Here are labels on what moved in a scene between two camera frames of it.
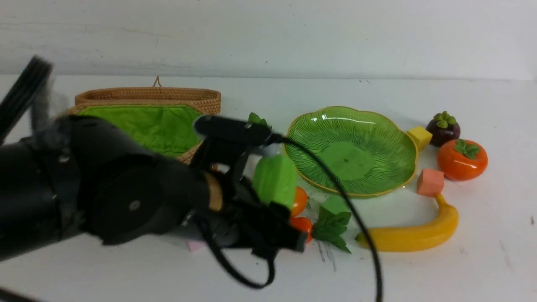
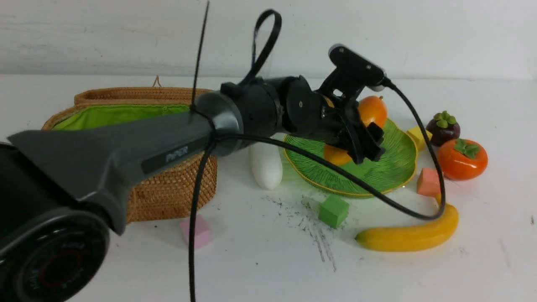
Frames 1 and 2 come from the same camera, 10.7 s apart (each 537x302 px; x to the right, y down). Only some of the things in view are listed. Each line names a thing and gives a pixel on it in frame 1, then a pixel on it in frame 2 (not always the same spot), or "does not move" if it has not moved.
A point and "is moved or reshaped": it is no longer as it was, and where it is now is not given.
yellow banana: [393, 240] does not move
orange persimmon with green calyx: [461, 160] does not move
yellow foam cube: [422, 136] does not move
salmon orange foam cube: [430, 182] does not move
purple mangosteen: [444, 128] does not move
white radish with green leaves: [254, 118] is moved or reshaped
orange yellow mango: [300, 201] -> [373, 108]
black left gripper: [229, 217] -> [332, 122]
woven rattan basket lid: [208, 101] does not move
